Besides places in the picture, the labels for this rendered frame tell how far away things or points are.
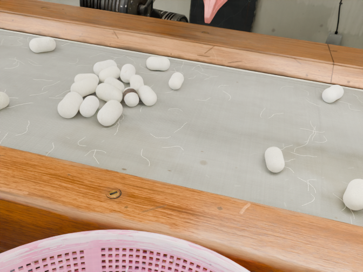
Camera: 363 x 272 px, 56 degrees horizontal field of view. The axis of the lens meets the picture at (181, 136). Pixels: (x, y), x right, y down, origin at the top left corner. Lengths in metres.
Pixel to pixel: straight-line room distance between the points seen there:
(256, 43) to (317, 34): 1.93
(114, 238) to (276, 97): 0.32
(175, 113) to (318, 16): 2.12
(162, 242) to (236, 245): 0.05
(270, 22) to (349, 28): 0.50
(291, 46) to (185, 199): 0.40
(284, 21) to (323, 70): 1.93
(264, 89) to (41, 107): 0.29
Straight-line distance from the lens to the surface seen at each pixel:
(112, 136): 0.37
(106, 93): 0.42
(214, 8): 0.50
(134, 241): 0.24
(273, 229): 0.26
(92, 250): 0.25
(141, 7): 0.83
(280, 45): 0.60
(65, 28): 0.64
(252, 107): 0.45
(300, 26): 2.49
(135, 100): 0.41
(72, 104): 0.40
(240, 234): 0.25
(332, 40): 2.49
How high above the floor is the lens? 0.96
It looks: 36 degrees down
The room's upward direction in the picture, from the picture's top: 5 degrees clockwise
